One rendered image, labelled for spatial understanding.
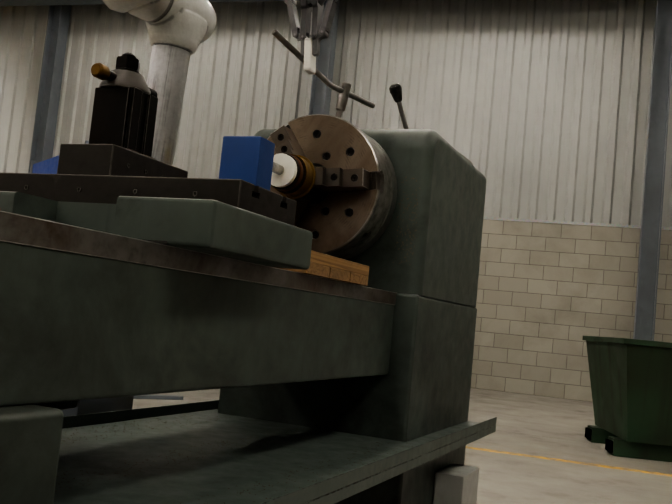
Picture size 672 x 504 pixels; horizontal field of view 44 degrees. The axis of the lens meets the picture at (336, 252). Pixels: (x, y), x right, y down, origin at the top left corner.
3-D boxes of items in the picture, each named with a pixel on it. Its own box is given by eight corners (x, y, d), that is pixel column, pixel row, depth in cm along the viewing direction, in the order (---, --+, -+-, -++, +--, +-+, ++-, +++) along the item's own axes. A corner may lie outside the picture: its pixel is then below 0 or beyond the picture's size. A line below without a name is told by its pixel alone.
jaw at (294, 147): (301, 181, 185) (278, 138, 189) (319, 169, 184) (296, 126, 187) (279, 171, 175) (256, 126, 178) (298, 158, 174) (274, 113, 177)
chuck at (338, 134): (250, 242, 195) (285, 113, 195) (371, 275, 183) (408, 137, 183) (231, 237, 187) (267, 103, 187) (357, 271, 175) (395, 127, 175)
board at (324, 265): (212, 273, 180) (214, 255, 180) (367, 286, 166) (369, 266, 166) (128, 259, 152) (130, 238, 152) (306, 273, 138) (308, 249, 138)
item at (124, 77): (119, 100, 137) (121, 82, 138) (160, 99, 134) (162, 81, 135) (88, 85, 130) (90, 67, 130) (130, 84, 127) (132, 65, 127)
